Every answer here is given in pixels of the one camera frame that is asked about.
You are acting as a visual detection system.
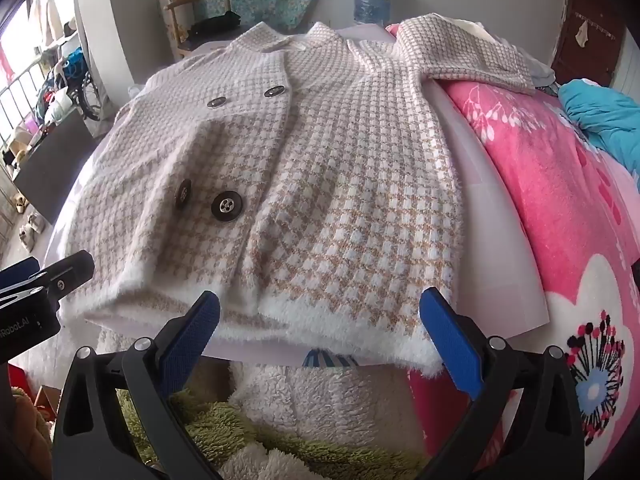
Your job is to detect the white fleece garment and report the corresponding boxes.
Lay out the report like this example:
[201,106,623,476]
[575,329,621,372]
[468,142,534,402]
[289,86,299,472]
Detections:
[95,330,431,480]

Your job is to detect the beige clothes pile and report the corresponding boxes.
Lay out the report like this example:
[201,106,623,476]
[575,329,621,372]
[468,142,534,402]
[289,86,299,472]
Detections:
[450,17,557,88]

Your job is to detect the black clothing bundle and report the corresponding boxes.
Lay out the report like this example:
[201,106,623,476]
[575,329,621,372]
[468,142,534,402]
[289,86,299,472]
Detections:
[186,11,243,41]

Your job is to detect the blue striped cloth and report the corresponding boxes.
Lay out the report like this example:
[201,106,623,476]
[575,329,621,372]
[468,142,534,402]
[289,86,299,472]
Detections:
[302,350,359,369]

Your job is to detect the green shaggy cloth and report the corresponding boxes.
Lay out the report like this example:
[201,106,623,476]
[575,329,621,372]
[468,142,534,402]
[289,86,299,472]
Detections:
[117,385,431,480]

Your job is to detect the hanging laundry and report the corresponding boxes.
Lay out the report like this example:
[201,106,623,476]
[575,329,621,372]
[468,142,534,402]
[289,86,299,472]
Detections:
[25,0,81,47]

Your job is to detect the pink floral fleece blanket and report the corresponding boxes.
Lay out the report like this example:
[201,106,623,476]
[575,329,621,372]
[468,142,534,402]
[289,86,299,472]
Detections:
[385,22,640,480]

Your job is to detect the pair of beige shoes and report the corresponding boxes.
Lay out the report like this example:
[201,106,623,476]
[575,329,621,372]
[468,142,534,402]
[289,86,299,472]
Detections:
[17,212,47,253]

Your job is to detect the red box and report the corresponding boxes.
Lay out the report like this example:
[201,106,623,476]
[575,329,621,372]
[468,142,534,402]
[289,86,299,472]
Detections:
[7,362,36,391]

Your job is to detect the metal balcony railing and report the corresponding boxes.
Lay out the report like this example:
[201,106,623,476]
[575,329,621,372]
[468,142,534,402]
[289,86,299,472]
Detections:
[0,50,56,171]

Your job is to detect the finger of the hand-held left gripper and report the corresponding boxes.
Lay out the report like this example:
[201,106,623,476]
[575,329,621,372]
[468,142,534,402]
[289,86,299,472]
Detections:
[0,256,43,292]
[29,251,96,307]

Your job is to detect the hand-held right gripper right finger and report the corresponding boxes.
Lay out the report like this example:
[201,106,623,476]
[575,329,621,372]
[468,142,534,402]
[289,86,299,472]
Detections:
[419,286,586,480]

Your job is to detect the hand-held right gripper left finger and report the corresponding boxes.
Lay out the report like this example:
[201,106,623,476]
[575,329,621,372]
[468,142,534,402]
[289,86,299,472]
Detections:
[51,290,223,480]

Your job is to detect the wheelchair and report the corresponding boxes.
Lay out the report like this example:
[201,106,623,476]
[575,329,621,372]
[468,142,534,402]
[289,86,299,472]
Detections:
[65,47,103,122]

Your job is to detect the wooden chair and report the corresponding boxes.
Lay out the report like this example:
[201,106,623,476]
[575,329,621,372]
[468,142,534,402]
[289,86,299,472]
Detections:
[164,0,241,58]

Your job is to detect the dark wooden door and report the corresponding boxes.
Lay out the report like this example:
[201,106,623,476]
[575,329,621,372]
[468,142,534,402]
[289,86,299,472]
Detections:
[552,0,628,88]

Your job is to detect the light pink printed bed sheet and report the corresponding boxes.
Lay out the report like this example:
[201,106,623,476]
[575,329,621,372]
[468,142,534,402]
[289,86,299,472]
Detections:
[45,22,551,361]

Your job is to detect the beige houndstooth knit coat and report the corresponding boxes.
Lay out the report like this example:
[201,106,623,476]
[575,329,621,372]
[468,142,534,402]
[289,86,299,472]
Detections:
[65,16,538,378]

